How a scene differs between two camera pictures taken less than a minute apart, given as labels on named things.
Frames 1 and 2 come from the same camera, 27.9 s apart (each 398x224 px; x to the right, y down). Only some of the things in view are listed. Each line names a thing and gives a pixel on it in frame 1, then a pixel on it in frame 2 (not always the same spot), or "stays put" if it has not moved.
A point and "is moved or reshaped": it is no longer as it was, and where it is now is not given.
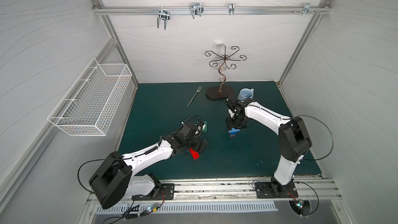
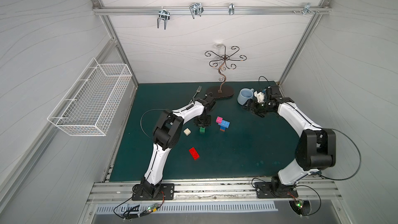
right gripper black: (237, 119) -> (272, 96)
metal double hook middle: (196, 9) stays put
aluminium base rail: (312, 189) stays put
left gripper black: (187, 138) -> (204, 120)
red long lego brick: (195, 154) stays put
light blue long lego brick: (233, 130) is moved or reshaped
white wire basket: (89, 105) stays put
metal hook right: (307, 7) stays put
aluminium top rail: (213, 10) stays put
